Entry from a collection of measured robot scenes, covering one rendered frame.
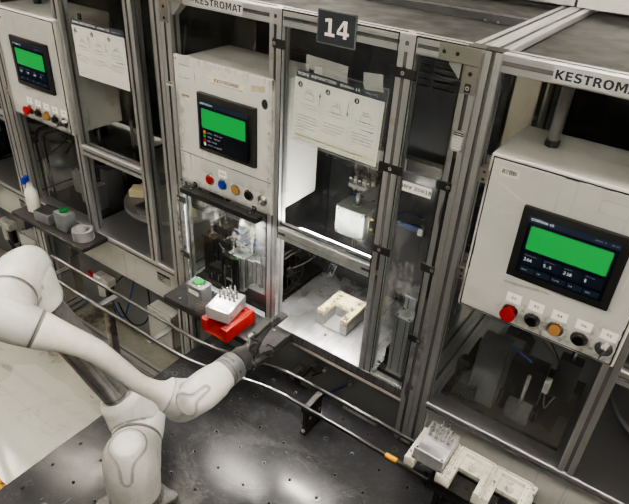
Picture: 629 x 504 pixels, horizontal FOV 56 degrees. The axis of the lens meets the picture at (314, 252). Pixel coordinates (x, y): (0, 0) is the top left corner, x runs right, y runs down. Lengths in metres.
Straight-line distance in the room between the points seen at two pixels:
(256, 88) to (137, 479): 1.19
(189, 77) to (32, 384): 2.05
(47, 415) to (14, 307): 1.79
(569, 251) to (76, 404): 2.56
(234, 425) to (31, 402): 1.49
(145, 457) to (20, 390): 1.76
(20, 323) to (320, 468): 1.07
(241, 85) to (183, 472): 1.26
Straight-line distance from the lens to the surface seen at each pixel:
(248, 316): 2.20
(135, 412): 1.94
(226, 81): 1.93
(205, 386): 1.65
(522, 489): 1.95
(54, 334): 1.59
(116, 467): 1.84
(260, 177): 1.95
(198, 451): 2.14
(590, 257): 1.51
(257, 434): 2.17
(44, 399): 3.41
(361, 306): 2.24
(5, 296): 1.60
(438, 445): 1.89
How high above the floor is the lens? 2.34
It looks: 33 degrees down
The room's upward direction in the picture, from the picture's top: 4 degrees clockwise
